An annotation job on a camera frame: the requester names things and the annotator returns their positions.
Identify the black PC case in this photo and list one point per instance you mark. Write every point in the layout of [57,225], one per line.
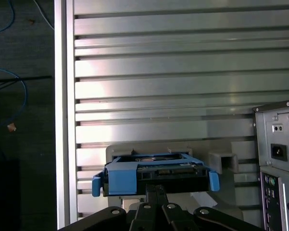
[264,134]

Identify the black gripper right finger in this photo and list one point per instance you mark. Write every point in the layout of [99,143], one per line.
[163,216]

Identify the grey parts rack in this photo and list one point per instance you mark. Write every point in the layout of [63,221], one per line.
[227,178]

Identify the hard disk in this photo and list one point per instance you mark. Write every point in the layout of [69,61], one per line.
[122,180]

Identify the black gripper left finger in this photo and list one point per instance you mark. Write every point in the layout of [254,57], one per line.
[146,216]

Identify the grey power supply unit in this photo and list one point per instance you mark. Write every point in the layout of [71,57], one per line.
[269,142]

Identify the small pink white tag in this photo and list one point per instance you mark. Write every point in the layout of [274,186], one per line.
[12,127]

